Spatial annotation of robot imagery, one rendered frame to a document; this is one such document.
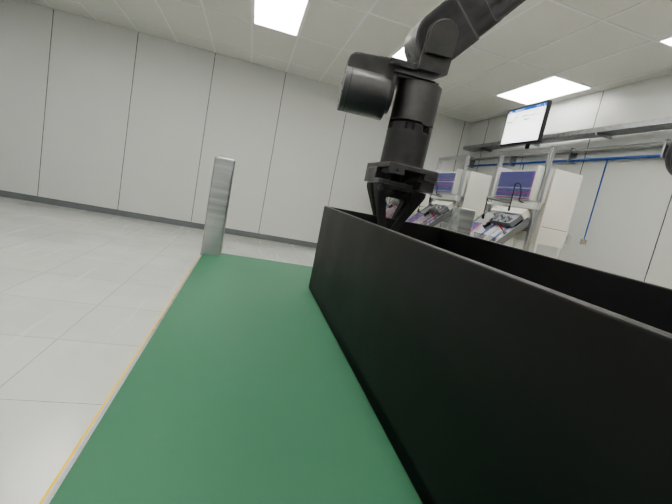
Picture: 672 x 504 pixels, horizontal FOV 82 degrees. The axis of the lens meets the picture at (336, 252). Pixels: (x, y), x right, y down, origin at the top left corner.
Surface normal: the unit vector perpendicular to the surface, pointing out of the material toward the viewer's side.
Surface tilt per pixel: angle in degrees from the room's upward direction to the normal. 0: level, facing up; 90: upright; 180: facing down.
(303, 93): 90
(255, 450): 0
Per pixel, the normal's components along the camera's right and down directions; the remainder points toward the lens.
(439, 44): 0.05, 0.33
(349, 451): 0.19, -0.97
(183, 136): 0.22, 0.18
